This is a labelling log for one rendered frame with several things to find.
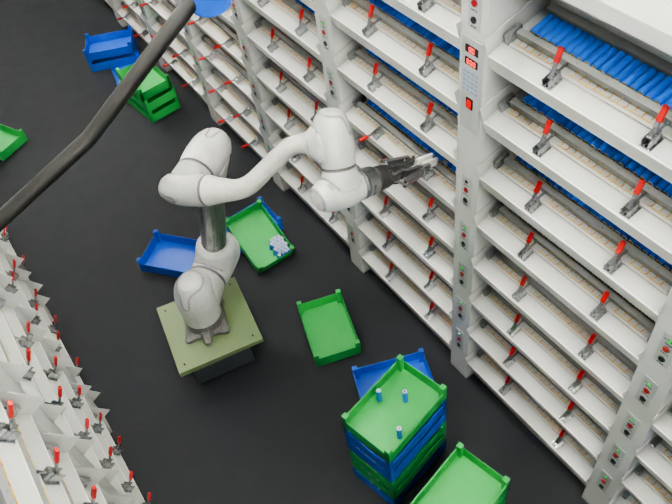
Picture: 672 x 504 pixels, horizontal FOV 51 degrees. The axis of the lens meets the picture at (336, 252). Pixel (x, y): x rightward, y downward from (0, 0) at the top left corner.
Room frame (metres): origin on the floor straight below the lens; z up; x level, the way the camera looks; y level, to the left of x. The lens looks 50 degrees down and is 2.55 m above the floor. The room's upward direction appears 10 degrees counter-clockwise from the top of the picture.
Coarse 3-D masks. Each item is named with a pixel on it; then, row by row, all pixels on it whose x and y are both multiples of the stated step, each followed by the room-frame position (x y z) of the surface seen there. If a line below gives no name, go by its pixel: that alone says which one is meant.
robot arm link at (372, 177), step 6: (366, 168) 1.51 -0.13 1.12; (372, 168) 1.50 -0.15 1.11; (366, 174) 1.48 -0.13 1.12; (372, 174) 1.48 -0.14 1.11; (378, 174) 1.48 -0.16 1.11; (366, 180) 1.46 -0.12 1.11; (372, 180) 1.46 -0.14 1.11; (378, 180) 1.47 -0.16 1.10; (372, 186) 1.45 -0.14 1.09; (378, 186) 1.46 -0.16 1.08; (372, 192) 1.45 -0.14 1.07; (378, 192) 1.46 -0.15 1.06; (366, 198) 1.44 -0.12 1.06
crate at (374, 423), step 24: (384, 384) 1.19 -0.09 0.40; (408, 384) 1.17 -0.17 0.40; (432, 384) 1.14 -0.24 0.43; (360, 408) 1.11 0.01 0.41; (384, 408) 1.10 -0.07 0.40; (408, 408) 1.08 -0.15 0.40; (432, 408) 1.05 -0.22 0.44; (360, 432) 1.03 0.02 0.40; (384, 432) 1.01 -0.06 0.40; (408, 432) 0.98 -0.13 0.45; (384, 456) 0.92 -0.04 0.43
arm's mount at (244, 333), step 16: (224, 288) 1.86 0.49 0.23; (224, 304) 1.78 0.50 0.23; (240, 304) 1.77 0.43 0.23; (176, 320) 1.74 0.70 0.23; (240, 320) 1.69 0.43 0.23; (176, 336) 1.66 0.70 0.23; (224, 336) 1.62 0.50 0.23; (240, 336) 1.61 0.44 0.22; (256, 336) 1.60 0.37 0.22; (176, 352) 1.58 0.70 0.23; (192, 352) 1.57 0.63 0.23; (208, 352) 1.56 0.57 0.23; (224, 352) 1.55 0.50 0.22; (192, 368) 1.50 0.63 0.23
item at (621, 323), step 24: (480, 216) 1.38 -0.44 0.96; (504, 216) 1.36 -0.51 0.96; (504, 240) 1.29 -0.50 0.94; (528, 240) 1.23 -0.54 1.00; (528, 264) 1.19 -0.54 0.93; (552, 264) 1.17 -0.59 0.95; (576, 264) 1.13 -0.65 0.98; (552, 288) 1.10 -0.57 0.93; (576, 288) 1.08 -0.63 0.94; (600, 288) 1.04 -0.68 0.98; (576, 312) 1.03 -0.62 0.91; (600, 312) 0.98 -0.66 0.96; (624, 312) 0.97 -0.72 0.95; (624, 336) 0.91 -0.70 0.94; (648, 336) 0.89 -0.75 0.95
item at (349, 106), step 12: (360, 96) 2.02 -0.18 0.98; (348, 108) 2.00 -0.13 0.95; (360, 120) 1.94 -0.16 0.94; (360, 132) 1.91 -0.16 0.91; (384, 144) 1.80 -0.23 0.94; (396, 144) 1.78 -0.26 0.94; (396, 156) 1.73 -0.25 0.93; (420, 180) 1.61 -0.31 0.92; (432, 180) 1.59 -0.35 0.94; (444, 180) 1.57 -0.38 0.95; (432, 192) 1.56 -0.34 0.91; (444, 192) 1.53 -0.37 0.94
